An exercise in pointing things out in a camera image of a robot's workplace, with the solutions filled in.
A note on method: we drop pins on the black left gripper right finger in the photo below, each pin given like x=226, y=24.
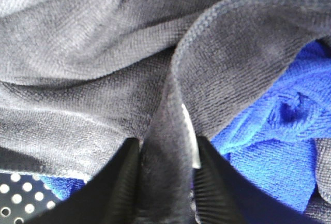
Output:
x=222, y=195

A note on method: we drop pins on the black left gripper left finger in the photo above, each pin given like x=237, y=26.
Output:
x=109, y=197

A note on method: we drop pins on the dark grey towel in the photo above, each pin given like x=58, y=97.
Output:
x=79, y=77

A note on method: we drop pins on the blue microfibre towel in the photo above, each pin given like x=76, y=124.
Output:
x=275, y=142

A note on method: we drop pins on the grey perforated plastic basket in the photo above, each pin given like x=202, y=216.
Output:
x=24, y=197

